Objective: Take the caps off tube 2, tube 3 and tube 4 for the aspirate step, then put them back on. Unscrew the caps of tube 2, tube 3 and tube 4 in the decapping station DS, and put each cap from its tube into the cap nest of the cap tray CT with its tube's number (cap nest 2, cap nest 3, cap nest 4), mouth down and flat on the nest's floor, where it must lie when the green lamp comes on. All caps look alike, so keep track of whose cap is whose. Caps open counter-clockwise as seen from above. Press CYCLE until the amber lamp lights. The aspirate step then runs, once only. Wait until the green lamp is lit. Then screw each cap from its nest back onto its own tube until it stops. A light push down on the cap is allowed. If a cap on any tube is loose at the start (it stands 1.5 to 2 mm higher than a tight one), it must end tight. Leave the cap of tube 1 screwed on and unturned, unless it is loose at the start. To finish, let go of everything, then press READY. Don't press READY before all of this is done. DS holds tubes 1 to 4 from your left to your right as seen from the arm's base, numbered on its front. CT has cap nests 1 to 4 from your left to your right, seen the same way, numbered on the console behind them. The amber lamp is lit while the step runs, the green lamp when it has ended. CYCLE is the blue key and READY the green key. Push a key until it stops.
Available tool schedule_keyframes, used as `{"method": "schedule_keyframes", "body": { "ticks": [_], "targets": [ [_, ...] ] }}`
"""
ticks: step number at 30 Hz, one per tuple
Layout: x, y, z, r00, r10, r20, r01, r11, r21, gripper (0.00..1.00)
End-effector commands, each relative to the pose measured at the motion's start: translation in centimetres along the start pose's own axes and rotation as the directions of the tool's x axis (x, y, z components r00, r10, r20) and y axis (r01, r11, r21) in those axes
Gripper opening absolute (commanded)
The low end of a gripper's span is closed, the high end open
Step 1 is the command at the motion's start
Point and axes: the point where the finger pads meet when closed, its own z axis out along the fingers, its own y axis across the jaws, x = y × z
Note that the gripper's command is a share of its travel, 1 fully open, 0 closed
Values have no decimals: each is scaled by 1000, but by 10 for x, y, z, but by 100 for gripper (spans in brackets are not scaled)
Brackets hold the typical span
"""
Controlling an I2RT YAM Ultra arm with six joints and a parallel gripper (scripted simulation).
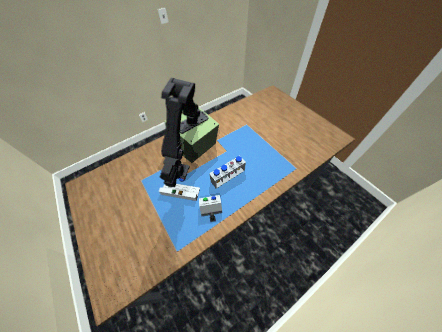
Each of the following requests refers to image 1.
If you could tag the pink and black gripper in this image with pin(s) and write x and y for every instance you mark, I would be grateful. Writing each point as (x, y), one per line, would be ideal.
(186, 168)

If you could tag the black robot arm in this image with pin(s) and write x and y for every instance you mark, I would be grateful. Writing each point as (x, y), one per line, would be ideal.
(171, 147)

